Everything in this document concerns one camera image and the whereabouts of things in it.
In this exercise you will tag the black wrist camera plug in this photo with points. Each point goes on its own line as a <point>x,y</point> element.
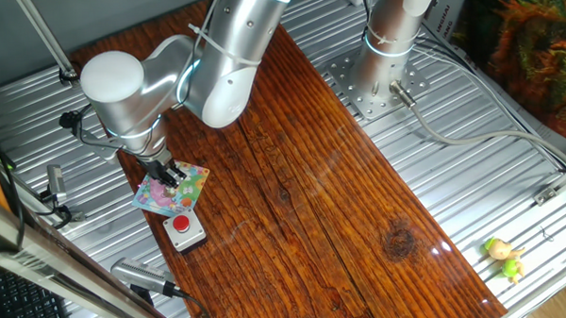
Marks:
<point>69,120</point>

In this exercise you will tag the white printed cardboard box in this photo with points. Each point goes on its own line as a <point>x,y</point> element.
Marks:
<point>441,16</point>

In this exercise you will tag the aluminium profile with bracket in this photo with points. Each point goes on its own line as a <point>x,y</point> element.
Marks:
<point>560,184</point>

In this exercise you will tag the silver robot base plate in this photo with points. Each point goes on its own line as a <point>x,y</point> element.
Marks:
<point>371,106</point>

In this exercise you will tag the slim metal pole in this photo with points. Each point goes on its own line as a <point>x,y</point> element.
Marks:
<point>47,40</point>

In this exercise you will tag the orange green furry fabric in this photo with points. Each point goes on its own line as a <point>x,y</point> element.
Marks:
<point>534,51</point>

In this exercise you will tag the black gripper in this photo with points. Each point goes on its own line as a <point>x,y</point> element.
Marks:
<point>157,167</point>

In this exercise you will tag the small grey mounted camera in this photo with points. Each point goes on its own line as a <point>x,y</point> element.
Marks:
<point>56,183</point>

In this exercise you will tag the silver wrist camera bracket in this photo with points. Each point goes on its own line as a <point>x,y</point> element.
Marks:
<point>101,149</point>

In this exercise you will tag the black keyboard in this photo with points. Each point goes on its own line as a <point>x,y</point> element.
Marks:
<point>28,309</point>

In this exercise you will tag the grey box with red button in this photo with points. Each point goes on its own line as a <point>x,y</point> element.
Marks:
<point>184,234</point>

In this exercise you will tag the aluminium frame bar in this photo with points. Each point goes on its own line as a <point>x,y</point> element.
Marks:
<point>56,275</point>

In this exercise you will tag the green and tan toy figure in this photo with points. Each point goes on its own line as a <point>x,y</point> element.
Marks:
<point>503,257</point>

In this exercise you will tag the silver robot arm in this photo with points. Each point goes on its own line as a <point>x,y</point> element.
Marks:
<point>232,47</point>

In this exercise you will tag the silver ribbed camera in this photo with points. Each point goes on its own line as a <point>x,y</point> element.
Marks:
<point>140,273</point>

